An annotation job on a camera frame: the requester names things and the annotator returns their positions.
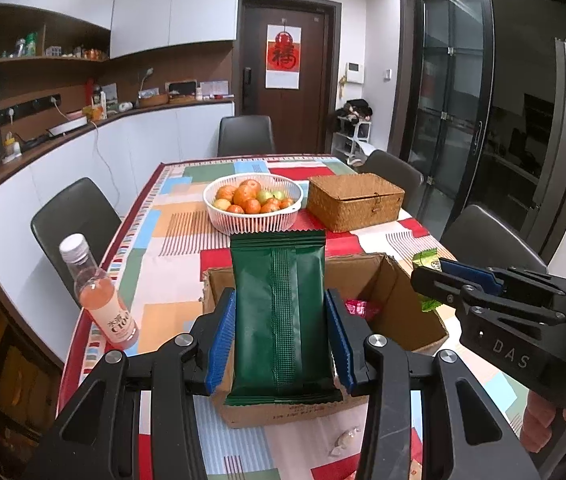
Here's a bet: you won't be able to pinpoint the pink drink bottle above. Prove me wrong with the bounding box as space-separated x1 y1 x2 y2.
59 233 140 351

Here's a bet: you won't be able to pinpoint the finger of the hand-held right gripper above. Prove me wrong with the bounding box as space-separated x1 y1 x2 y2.
410 264 566 324
438 258 566 312

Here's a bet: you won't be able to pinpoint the grey dining chair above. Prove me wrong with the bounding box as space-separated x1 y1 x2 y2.
360 150 425 216
217 115 276 157
440 204 548 273
30 177 122 286

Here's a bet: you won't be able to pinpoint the dark green snack packet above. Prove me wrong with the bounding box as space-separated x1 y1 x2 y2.
224 229 345 407

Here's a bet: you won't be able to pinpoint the dark brown door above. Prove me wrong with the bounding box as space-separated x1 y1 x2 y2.
237 0 341 156

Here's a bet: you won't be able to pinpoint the white counter cabinet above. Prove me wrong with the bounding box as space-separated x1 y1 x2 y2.
0 100 236 341

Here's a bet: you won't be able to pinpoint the black glass sliding door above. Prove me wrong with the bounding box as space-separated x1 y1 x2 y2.
400 0 566 241

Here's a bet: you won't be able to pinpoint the red white wall calendar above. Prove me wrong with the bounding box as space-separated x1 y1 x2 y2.
266 24 302 90

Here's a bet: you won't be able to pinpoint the white tray appliance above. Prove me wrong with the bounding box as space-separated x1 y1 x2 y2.
46 119 88 137

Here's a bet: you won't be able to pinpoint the pink snack packet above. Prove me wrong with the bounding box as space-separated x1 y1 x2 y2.
345 299 381 321

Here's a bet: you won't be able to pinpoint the white fruit basket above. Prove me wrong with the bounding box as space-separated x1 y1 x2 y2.
204 174 303 235

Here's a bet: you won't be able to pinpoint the assorted shelf bottles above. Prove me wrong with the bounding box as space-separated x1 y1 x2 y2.
3 32 109 61

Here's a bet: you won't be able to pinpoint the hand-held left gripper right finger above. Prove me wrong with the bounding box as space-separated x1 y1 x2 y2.
324 287 541 480

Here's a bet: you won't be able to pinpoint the person's right hand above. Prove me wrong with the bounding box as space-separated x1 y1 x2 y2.
520 390 566 454

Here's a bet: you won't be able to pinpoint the brown cardboard box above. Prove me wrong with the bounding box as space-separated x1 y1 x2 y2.
202 252 450 429

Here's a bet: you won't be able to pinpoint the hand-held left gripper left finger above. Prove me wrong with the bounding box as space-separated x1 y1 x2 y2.
23 287 238 480

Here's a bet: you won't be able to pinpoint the lidded wicker box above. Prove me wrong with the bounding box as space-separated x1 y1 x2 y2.
307 173 406 233

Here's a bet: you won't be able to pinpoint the white upper cabinets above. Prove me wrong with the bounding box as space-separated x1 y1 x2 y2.
0 0 241 59

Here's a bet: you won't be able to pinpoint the white wrapped candy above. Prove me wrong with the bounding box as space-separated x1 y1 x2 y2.
328 427 361 457

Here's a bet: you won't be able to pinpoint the white rack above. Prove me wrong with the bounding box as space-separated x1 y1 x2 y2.
332 120 371 163

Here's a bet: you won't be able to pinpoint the green candy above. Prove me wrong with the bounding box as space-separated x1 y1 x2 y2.
411 249 444 313

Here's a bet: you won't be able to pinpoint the black bag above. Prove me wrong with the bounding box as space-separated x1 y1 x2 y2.
335 99 374 122

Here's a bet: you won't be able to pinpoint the pile of orange green fruits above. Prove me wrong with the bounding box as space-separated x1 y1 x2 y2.
213 179 295 215

